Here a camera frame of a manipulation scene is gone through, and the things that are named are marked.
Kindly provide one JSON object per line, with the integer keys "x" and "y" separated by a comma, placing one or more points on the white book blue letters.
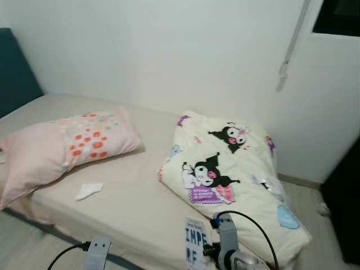
{"x": 196, "y": 242}

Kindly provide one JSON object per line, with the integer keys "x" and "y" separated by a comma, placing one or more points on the cream cartoon print comforter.
{"x": 236, "y": 169}

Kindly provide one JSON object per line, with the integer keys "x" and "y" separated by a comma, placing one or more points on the small white sock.
{"x": 89, "y": 191}

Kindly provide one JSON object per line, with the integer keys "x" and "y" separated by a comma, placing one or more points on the pink patterned pillow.
{"x": 34, "y": 154}

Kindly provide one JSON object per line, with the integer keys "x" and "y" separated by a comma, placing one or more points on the beige bed mattress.
{"x": 129, "y": 174}

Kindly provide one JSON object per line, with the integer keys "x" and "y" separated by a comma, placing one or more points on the small white crumpled scrap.
{"x": 323, "y": 210}

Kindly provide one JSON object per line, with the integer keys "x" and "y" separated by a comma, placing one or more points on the black cabinet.
{"x": 343, "y": 208}

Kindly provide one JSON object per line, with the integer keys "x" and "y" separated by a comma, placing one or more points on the thin window blind wand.
{"x": 292, "y": 39}

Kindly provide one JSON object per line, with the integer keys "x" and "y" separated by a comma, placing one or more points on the teal upholstered headboard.
{"x": 14, "y": 73}

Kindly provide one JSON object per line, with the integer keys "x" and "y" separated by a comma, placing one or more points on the dark window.
{"x": 337, "y": 17}

